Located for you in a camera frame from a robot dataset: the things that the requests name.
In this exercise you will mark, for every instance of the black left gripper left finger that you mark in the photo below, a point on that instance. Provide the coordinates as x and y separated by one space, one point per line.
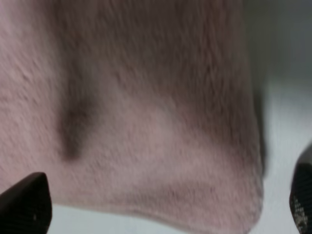
26 207

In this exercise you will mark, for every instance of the pink terry towel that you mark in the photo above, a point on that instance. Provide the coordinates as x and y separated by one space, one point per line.
140 107

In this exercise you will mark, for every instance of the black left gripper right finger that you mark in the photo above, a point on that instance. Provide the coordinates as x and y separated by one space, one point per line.
301 198

